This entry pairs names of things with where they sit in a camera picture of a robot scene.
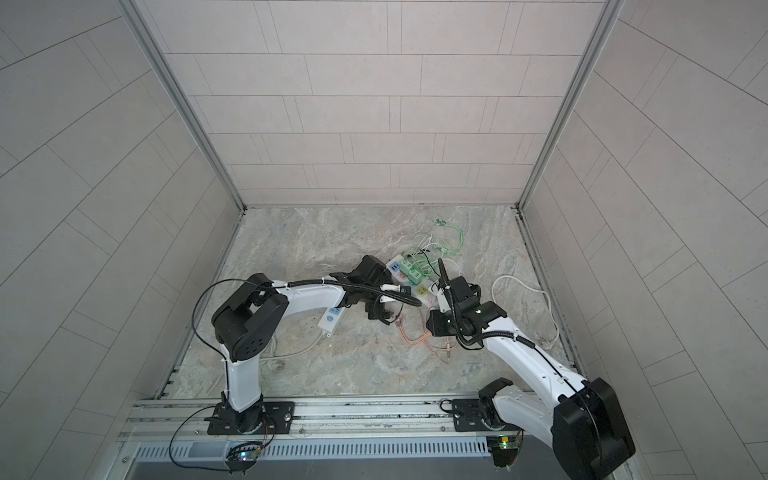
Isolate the pink charging cable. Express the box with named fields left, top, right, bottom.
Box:
left=392, top=305, right=457, bottom=364

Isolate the white blue socket power strip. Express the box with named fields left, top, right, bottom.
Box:
left=318, top=307, right=346, bottom=337

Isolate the white multicolour socket power strip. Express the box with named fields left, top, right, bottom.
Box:
left=387, top=253, right=449, bottom=313

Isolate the green charger adapter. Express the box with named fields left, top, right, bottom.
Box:
left=413, top=252, right=432, bottom=277
left=400, top=258, right=423, bottom=285

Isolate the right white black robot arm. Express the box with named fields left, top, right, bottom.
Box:
left=427, top=261, right=636, bottom=479

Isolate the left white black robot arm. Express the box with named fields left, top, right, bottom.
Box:
left=206, top=255, right=422, bottom=435

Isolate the right green circuit board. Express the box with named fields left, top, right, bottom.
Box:
left=486, top=436, right=522, bottom=468

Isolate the green circuit board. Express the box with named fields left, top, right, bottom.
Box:
left=225, top=441, right=263, bottom=475
left=486, top=436, right=522, bottom=468

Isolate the left green circuit board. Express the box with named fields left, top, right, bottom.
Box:
left=225, top=441, right=263, bottom=475

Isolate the green charging cable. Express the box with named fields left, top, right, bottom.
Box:
left=404, top=218, right=467, bottom=259

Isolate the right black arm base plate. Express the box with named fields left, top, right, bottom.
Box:
left=439, top=398, right=521, bottom=432

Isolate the aluminium mounting rail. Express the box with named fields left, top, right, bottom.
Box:
left=116, top=392, right=622, bottom=445

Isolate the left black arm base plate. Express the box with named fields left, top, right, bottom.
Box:
left=205, top=400, right=295, bottom=436

